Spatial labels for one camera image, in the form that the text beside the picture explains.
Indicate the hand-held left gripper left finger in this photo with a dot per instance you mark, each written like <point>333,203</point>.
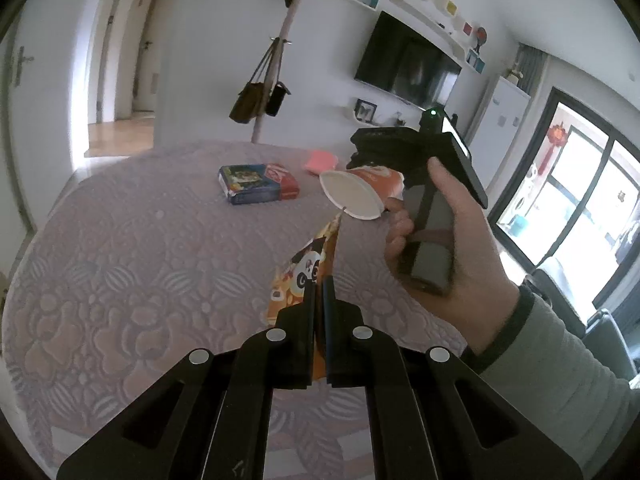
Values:
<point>300,320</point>

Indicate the sliding glass door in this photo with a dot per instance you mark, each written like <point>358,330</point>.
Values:
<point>580,195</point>

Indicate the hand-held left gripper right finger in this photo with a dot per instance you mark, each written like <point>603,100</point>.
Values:
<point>327,300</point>

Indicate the red knot hanging ornament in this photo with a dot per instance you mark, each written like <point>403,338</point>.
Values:
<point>556,136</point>

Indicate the pink sponge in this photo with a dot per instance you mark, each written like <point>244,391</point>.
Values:
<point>321,161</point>

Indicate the white washing machine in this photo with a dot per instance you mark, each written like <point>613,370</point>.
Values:
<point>520,200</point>

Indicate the dark blue cardboard box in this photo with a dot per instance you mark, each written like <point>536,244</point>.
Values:
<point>255,180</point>

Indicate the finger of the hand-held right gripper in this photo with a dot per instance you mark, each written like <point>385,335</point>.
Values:
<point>375,145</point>

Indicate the yellow cube wall shelf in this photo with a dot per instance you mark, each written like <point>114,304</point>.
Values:
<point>451,7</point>

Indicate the pink floral quilted cover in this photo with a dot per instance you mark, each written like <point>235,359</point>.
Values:
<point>125,260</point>

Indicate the blue bucket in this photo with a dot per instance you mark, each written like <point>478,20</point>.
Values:
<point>518,225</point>

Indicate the pink cube wall shelf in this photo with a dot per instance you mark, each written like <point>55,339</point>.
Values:
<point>467,28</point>

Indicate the red ornament on stand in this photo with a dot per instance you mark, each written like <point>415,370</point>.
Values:
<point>481,36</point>

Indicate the orange snack wrapper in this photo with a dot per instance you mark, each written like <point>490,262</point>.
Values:
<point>305,265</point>

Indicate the white standing air conditioner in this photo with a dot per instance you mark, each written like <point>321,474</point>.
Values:
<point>500,115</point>

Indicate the flat screen television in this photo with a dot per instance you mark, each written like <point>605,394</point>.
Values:
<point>400,55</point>

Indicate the orange paper cup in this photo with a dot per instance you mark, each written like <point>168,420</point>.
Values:
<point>350,195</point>

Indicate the small flower vase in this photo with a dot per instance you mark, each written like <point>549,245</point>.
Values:
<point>515,75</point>

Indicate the framed butterfly picture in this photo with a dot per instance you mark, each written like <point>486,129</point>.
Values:
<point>366,111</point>

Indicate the pale wooden coat rack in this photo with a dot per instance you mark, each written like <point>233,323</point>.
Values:
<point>280,45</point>

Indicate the small potted flower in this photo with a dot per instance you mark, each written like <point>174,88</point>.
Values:
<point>400,120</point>

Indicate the person's right forearm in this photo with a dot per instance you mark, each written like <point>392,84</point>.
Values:
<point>550,385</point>

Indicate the brown tote bag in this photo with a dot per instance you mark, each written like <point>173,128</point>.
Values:
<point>247,105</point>

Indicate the white door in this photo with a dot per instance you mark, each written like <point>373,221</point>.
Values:
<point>40,125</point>

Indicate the grey green curtain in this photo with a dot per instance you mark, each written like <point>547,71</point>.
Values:
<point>531,65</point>

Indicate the person's right hand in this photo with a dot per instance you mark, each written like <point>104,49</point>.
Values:
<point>475,270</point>

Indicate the small black bag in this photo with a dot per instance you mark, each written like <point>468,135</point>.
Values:
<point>276,100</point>

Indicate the small teal box wall shelf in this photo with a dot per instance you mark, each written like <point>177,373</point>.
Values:
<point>476,61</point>

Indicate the low white wall shelf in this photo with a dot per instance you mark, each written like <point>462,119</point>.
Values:
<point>348,111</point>

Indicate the long white wall shelf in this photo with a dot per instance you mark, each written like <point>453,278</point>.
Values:
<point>430,25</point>

